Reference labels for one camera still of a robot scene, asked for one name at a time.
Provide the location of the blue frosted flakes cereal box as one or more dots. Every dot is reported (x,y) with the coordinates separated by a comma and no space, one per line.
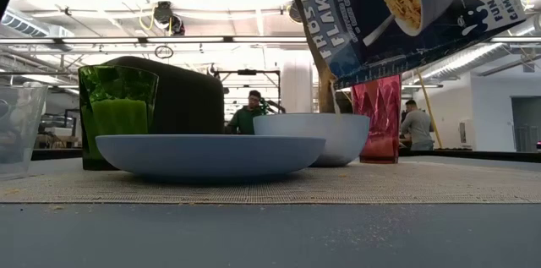
(380,39)

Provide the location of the blue bowl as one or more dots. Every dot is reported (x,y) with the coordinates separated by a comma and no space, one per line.
(329,137)

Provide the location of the pink faceted tumbler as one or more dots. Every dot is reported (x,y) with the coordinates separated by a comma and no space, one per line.
(380,124)

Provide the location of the person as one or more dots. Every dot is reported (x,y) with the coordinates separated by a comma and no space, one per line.
(417,126)
(247,120)

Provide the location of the black toaster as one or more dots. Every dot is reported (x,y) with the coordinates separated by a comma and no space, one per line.
(190,99)

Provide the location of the blue plate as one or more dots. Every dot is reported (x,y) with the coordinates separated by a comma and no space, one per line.
(211,154)

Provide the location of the green glass tumbler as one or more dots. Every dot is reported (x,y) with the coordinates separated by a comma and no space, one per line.
(118,120)

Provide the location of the beige woven placemat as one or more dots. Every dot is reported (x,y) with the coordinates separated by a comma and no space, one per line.
(380,183)

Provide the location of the black equipment rack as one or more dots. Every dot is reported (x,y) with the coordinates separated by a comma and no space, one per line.
(59,130)

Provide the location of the clear plastic container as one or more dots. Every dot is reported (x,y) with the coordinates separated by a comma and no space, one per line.
(19,132)

